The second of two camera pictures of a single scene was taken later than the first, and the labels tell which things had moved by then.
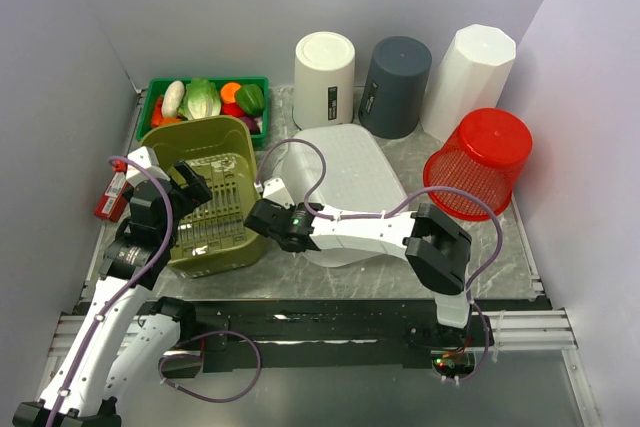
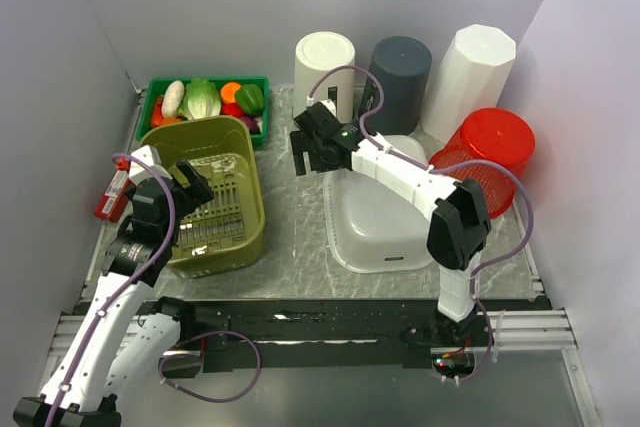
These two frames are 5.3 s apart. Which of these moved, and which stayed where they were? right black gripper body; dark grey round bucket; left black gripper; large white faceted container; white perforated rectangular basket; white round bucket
Moved: right black gripper body; white perforated rectangular basket
Stayed: left black gripper; white round bucket; dark grey round bucket; large white faceted container
